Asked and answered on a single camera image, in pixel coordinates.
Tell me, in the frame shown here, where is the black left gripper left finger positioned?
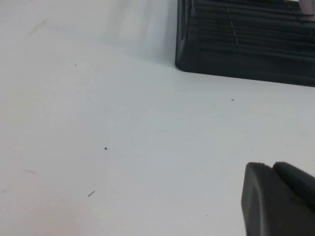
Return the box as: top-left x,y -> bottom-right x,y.
240,161 -> 315,236

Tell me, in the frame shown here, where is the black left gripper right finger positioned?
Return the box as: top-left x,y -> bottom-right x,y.
272,161 -> 315,209

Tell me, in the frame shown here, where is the pink plate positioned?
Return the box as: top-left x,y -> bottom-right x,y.
298,0 -> 315,16

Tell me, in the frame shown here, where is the black wire dish rack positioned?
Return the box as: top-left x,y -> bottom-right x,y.
189,0 -> 315,55

